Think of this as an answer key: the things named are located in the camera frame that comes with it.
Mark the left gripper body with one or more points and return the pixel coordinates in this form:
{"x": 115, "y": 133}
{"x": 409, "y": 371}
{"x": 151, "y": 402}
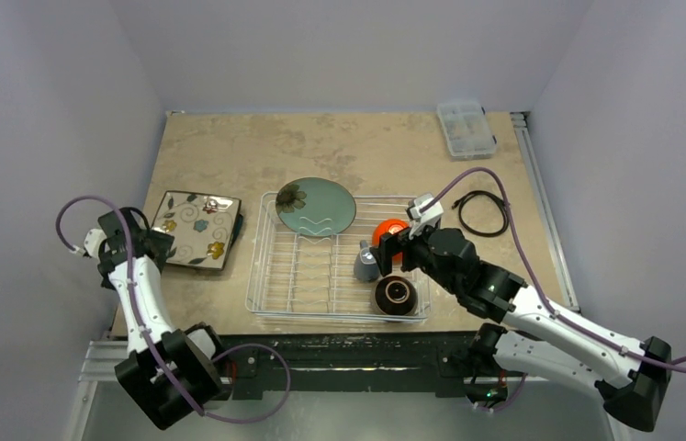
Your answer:
{"x": 162, "y": 243}

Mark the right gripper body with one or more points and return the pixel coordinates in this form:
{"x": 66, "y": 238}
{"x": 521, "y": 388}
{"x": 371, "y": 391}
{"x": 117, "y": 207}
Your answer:
{"x": 395, "y": 251}

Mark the orange bowl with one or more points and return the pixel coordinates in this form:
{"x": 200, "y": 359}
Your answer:
{"x": 392, "y": 227}

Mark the grey coffee mug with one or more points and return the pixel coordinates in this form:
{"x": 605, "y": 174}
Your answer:
{"x": 365, "y": 265}

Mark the brown bowl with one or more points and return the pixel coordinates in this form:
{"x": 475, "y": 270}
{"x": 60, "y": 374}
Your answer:
{"x": 395, "y": 296}

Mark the square patterned plate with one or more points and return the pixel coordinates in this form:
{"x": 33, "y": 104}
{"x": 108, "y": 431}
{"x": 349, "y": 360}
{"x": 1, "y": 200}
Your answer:
{"x": 203, "y": 227}

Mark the light green round plate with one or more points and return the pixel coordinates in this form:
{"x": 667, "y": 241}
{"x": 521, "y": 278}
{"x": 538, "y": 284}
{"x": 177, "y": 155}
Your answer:
{"x": 315, "y": 206}

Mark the teal square plate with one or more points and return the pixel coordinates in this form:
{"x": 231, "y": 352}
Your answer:
{"x": 236, "y": 231}

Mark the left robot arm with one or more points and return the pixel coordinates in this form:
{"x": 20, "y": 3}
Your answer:
{"x": 168, "y": 372}

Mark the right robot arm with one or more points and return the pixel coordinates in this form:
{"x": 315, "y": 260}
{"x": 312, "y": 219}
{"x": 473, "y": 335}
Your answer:
{"x": 537, "y": 338}

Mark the clear plastic organizer box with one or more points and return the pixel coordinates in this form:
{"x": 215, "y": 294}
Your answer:
{"x": 466, "y": 130}

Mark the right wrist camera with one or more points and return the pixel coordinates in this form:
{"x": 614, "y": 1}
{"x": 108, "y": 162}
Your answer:
{"x": 424, "y": 212}

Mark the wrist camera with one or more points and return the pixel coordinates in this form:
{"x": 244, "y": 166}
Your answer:
{"x": 424, "y": 212}
{"x": 91, "y": 245}

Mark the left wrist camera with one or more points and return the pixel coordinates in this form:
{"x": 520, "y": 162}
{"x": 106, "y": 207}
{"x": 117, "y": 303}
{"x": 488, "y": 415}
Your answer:
{"x": 91, "y": 245}

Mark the white wire dish rack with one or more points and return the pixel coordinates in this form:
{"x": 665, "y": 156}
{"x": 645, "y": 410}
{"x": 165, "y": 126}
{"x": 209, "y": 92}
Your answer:
{"x": 299, "y": 277}

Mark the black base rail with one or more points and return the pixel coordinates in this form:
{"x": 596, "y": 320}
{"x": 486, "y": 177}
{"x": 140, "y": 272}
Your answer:
{"x": 445, "y": 364}

